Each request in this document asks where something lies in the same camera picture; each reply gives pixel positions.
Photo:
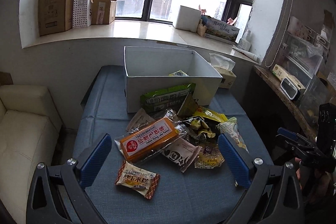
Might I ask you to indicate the beige packaged box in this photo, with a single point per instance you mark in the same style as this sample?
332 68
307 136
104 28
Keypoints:
280 73

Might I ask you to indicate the small brown cardboard box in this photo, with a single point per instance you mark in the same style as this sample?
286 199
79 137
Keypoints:
103 11

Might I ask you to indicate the rice cake snack packet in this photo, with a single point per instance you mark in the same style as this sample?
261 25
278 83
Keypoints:
142 181

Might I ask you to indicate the white box on sill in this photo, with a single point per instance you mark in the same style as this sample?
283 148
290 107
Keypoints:
187 19

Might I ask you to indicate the white cardboard storage box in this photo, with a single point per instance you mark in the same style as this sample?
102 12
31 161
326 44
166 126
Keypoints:
148 69

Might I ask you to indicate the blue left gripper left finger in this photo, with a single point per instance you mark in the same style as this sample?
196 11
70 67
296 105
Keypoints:
92 159

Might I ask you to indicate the white digital clock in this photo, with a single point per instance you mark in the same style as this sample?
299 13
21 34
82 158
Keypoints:
290 90

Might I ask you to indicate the orange cake package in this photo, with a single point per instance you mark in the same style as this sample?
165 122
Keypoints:
150 140

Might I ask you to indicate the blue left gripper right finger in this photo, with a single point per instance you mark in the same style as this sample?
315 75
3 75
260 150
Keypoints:
238 160

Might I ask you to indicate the black yellow snack bag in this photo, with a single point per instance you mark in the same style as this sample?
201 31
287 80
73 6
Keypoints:
202 130

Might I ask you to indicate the wooden side shelf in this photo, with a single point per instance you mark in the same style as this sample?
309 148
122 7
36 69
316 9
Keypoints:
267 76

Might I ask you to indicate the person's hand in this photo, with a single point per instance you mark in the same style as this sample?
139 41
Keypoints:
300 173

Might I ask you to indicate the yellow noodle snack packet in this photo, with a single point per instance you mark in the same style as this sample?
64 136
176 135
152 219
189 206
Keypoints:
209 157

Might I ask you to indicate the large brown cardboard box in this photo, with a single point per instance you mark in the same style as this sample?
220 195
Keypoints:
54 16

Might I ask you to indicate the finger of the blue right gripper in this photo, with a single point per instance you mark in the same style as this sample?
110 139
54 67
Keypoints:
286 133

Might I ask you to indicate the white brown snack packet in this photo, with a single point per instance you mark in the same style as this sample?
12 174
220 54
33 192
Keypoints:
182 153

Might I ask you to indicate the beige tissue box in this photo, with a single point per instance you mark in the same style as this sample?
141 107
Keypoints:
224 66

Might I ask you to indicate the white tube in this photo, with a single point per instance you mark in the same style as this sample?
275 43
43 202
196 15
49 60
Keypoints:
248 54

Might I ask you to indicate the printed tissue carton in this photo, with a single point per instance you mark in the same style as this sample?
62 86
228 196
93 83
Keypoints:
221 31

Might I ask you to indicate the clear plastic drawer organizer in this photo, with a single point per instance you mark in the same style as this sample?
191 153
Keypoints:
304 51

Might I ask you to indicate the large green snack bag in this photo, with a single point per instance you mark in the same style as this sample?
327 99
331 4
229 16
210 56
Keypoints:
155 101

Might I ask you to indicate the white lotion bottle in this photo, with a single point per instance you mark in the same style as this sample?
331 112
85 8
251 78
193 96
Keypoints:
244 42

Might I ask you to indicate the yellow green snack packet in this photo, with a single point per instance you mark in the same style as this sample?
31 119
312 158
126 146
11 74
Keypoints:
210 114

